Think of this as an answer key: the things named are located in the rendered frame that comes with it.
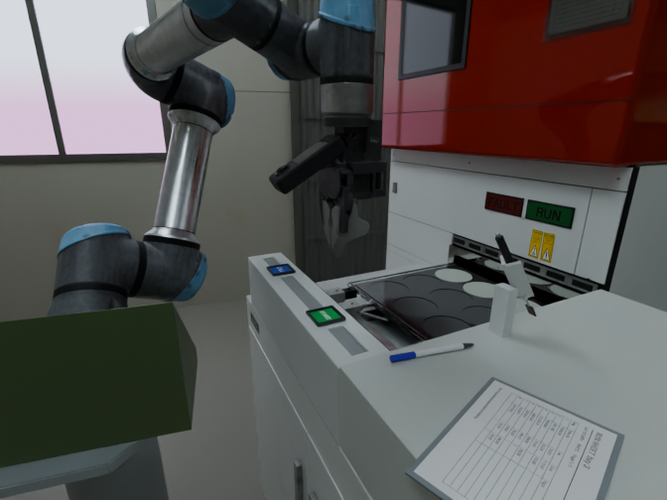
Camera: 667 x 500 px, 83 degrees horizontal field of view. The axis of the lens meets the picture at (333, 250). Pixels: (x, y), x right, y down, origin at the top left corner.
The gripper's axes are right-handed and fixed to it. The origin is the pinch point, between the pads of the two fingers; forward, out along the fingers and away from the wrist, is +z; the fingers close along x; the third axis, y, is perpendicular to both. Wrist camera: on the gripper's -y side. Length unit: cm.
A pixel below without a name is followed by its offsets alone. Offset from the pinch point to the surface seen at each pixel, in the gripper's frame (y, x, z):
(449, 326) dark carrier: 26.8, 0.4, 20.7
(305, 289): 2.2, 18.8, 14.9
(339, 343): -0.8, -4.2, 14.6
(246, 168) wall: 38, 222, 9
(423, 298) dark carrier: 30.7, 13.7, 20.6
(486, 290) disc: 48, 10, 21
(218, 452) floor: -15, 80, 111
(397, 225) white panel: 58, 64, 17
